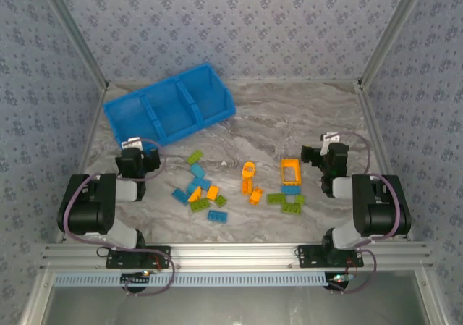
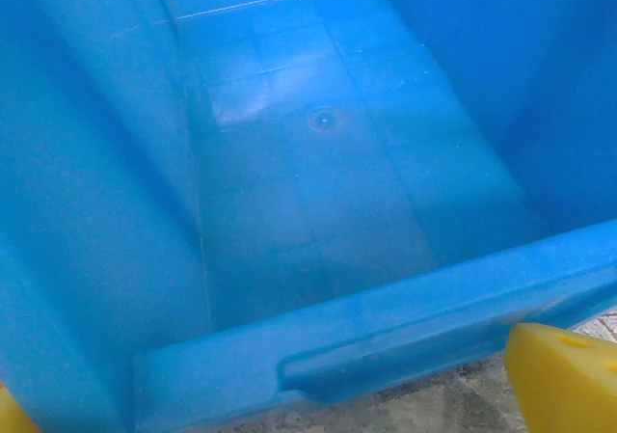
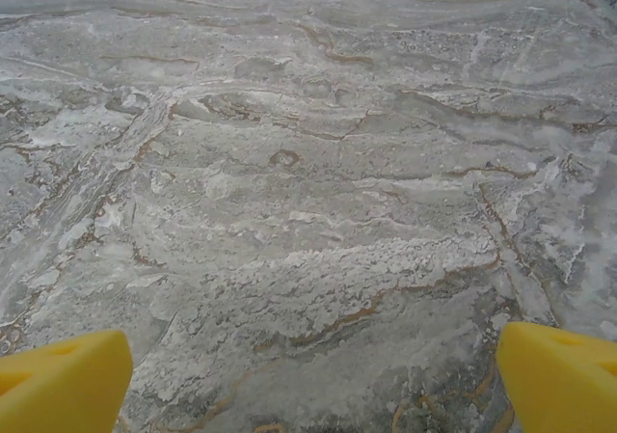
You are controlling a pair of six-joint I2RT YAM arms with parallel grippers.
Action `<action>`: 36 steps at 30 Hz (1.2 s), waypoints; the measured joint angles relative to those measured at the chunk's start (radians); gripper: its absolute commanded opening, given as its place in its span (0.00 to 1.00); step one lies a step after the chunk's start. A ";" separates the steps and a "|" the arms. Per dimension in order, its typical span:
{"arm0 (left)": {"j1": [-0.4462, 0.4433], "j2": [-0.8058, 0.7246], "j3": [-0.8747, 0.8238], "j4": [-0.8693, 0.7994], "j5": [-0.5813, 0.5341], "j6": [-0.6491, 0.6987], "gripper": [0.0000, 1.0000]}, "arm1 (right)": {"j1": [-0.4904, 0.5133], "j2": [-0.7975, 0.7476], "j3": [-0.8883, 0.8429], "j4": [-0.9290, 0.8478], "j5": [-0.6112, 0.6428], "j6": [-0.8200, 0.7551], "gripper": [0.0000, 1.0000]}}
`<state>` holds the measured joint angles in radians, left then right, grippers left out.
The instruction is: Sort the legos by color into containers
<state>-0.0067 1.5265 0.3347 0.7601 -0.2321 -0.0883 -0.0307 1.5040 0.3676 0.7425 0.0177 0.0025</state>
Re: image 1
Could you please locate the aluminium lower frame rail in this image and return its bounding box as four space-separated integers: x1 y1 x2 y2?
414 270 449 325
17 270 55 325

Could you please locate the aluminium table side rail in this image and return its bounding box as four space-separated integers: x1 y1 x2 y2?
355 84 414 242

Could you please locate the aluminium mounting rail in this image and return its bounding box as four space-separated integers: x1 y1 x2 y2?
39 241 435 270

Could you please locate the aluminium frame post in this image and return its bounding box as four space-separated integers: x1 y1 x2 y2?
357 0 433 88
35 0 111 89

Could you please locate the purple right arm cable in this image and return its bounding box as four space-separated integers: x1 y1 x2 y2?
329 131 413 297

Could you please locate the black controller board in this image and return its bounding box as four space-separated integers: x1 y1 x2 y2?
121 272 151 293
324 272 352 292

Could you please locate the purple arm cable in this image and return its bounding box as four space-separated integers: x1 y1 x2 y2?
63 138 177 297
329 131 413 297

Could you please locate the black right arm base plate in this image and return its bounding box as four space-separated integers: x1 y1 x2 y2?
297 244 365 269

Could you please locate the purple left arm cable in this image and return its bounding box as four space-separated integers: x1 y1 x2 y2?
63 138 177 297

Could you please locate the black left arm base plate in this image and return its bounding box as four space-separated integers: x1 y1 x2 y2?
105 245 171 269

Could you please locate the slotted grey cable duct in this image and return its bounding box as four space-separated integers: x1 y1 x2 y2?
53 271 332 288

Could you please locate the grey metal panel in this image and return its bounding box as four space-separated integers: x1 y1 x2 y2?
41 271 428 325

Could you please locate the blue three-compartment plastic bin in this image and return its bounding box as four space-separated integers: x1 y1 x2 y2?
103 62 237 148

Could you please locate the orange lego window frame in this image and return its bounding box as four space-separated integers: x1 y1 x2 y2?
280 157 302 186

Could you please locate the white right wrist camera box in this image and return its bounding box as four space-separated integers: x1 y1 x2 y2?
320 132 343 155

